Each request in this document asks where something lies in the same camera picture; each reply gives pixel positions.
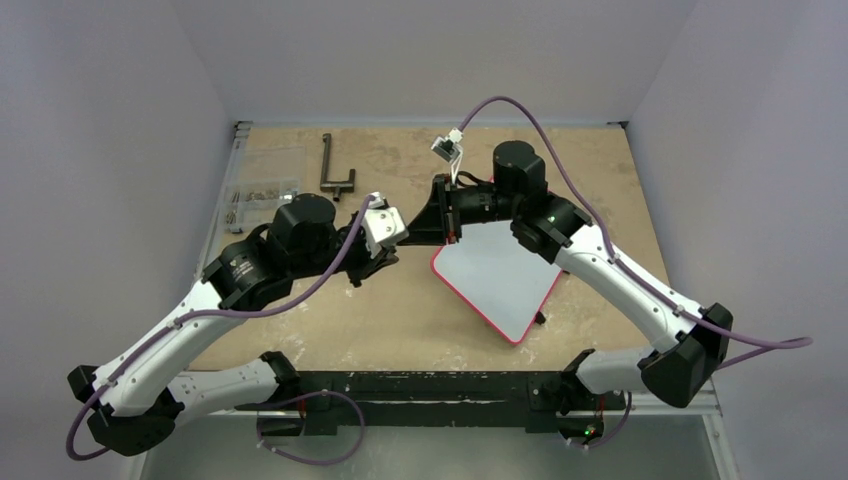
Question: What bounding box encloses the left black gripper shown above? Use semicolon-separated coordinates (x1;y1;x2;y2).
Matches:
291;210;398;288

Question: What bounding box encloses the pink framed whiteboard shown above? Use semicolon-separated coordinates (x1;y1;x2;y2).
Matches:
431;221;563;345

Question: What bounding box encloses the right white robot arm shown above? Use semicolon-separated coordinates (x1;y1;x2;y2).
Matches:
404;140;733;410

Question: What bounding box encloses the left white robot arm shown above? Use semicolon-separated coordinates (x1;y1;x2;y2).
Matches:
68;193;408;457

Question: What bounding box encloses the clear plastic screw box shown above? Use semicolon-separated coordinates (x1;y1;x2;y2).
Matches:
218;146;306;234

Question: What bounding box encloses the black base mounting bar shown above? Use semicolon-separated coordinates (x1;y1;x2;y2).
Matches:
243;371;626;437

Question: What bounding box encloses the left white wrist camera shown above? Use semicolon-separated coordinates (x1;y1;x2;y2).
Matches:
362;192;409;259

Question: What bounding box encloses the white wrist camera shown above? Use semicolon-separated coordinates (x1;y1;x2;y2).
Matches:
362;192;409;259
430;128;463;185

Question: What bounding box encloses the dark metal bracket tool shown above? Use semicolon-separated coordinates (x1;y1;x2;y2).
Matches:
320;133;357;202

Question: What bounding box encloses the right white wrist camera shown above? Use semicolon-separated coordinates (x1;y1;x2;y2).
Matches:
430;128;463;185

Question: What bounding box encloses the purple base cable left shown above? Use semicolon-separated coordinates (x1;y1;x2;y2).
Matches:
256;388;367;466

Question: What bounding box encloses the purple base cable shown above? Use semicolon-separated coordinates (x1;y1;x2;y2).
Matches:
564;397;636;452
256;388;367;466

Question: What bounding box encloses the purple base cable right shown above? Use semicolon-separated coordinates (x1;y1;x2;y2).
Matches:
564;397;636;452

